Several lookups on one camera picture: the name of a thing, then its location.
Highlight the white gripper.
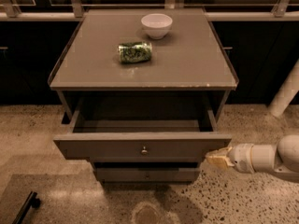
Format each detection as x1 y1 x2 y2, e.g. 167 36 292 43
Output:
206 144 254 174

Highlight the grey top drawer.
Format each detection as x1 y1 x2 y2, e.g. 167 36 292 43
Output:
54 111 232 162

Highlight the grey drawer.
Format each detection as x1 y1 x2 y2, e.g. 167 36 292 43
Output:
93 168 200 182
54 111 232 162

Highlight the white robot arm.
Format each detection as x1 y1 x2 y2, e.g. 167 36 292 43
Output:
206 60 299 183

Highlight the grey drawer cabinet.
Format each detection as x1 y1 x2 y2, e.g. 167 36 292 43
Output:
49 9 238 169

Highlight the grey bottom drawer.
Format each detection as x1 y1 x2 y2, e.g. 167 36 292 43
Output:
93 168 200 182

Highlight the white ceramic bowl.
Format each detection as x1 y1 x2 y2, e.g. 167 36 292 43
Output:
141 13 173 39

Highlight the black bar handle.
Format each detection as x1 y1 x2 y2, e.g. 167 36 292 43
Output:
12 191 41 224

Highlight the metal railing frame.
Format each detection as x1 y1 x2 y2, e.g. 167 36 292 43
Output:
0 0 299 22

